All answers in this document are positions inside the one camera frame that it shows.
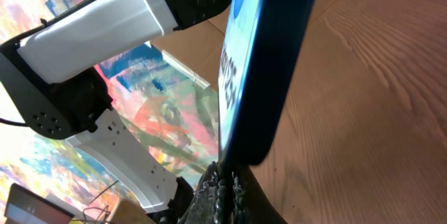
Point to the dark monitor screen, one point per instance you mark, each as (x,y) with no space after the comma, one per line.
(25,207)

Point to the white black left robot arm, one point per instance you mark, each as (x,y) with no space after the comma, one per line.
(49,72)

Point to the blue Galaxy smartphone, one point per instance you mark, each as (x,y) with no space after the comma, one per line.
(260,50)

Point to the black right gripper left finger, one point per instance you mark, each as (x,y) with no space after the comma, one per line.
(208,203)

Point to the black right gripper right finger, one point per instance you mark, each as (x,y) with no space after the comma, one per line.
(250,204)

